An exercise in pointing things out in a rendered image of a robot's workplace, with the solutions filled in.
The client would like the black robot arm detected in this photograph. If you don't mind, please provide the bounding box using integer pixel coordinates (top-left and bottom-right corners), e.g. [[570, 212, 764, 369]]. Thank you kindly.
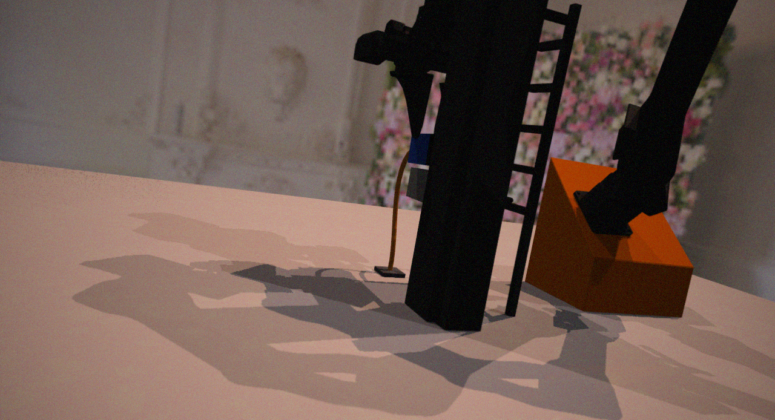
[[573, 0, 738, 236]]

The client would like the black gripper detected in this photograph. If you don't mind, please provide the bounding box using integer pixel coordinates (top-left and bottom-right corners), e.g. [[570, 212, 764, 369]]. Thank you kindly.
[[354, 0, 460, 139]]

